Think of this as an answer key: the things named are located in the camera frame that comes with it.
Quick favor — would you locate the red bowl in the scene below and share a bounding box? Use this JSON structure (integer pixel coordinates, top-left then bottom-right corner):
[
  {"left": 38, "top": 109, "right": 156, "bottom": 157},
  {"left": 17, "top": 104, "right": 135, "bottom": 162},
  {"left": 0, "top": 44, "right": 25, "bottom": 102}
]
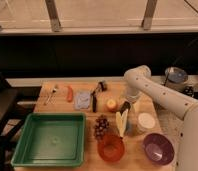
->
[{"left": 97, "top": 134, "right": 125, "bottom": 163}]

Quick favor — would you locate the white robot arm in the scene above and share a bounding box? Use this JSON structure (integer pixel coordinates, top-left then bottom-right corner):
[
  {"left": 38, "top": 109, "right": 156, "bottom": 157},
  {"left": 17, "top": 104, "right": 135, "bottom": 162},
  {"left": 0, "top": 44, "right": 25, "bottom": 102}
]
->
[{"left": 124, "top": 65, "right": 198, "bottom": 171}]

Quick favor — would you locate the metal bowl on counter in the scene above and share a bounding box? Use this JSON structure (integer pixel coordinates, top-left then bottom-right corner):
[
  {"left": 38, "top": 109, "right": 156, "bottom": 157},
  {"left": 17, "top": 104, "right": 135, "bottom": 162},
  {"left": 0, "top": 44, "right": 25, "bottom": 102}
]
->
[{"left": 165, "top": 67, "right": 188, "bottom": 84}]

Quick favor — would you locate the purple bowl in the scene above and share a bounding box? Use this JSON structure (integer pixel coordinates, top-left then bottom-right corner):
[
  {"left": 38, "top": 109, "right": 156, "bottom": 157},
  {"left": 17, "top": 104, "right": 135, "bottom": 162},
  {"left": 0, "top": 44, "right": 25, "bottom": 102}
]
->
[{"left": 143, "top": 133, "right": 175, "bottom": 165}]

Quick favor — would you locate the black brush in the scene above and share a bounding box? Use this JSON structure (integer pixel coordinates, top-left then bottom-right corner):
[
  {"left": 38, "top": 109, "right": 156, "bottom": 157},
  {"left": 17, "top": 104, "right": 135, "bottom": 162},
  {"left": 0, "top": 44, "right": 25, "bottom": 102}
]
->
[{"left": 91, "top": 81, "right": 107, "bottom": 113}]

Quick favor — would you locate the grey blue cloth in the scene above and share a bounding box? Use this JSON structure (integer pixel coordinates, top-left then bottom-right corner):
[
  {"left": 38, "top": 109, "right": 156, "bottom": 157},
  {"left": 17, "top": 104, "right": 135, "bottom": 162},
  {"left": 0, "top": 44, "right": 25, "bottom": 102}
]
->
[{"left": 74, "top": 91, "right": 91, "bottom": 110}]

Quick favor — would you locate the yellow round fruit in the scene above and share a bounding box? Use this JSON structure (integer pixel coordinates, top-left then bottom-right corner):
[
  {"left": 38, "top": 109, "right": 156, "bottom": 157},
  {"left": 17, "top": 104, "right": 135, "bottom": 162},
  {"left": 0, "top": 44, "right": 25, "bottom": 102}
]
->
[{"left": 106, "top": 99, "right": 118, "bottom": 112}]

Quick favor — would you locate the orange sausage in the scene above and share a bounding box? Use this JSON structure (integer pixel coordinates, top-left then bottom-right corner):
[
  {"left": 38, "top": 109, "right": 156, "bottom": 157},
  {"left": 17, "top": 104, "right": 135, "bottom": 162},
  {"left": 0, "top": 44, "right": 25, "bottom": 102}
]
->
[{"left": 67, "top": 86, "right": 73, "bottom": 102}]

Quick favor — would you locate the bunch of dark grapes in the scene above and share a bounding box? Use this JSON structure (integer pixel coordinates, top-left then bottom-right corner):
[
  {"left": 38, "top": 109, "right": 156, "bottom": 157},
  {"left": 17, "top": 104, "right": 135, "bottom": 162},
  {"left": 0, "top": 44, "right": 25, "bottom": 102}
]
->
[{"left": 94, "top": 115, "right": 109, "bottom": 140}]

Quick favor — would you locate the white round container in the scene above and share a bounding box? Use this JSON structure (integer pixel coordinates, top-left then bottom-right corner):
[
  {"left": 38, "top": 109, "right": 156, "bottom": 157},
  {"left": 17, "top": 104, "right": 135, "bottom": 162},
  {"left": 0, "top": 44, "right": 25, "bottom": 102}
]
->
[{"left": 137, "top": 113, "right": 155, "bottom": 132}]

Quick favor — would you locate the green plastic tray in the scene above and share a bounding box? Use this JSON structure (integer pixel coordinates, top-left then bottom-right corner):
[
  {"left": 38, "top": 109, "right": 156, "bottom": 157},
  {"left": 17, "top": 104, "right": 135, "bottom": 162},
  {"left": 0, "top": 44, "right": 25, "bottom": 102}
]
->
[{"left": 11, "top": 113, "right": 86, "bottom": 167}]

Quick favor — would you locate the black chair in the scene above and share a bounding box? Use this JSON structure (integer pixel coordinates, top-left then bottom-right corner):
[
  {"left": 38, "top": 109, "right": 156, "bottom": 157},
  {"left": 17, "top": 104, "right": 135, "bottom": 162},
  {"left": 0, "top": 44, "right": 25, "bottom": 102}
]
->
[{"left": 0, "top": 72, "right": 28, "bottom": 171}]

